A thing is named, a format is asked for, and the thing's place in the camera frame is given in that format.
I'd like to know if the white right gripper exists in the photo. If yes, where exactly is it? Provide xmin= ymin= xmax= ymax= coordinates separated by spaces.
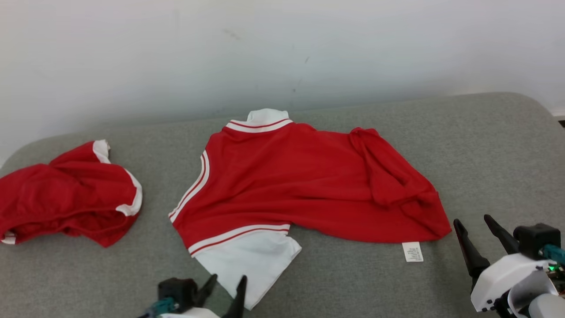
xmin=453 ymin=215 xmax=559 ymax=315

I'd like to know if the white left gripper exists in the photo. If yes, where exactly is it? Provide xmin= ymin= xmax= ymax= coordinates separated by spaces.
xmin=160 ymin=274 xmax=248 ymax=318

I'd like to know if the red jersey white striped trim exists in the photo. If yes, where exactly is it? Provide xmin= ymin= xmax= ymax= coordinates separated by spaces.
xmin=168 ymin=108 xmax=452 ymax=310

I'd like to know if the grey fabric sofa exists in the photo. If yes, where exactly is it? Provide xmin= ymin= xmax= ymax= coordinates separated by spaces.
xmin=0 ymin=92 xmax=565 ymax=318

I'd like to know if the crumpled red shirt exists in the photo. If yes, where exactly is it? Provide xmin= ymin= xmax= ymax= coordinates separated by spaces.
xmin=0 ymin=140 xmax=143 ymax=248

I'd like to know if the teal left camera cable connector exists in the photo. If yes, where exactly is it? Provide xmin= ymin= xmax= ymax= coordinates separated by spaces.
xmin=140 ymin=297 xmax=180 ymax=318

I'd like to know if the teal camera cable connector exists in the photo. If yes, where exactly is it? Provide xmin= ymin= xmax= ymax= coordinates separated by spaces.
xmin=140 ymin=297 xmax=180 ymax=318
xmin=541 ymin=244 xmax=565 ymax=265

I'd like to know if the teal right camera cable connector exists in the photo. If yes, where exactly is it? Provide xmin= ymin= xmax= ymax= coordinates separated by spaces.
xmin=541 ymin=244 xmax=565 ymax=265

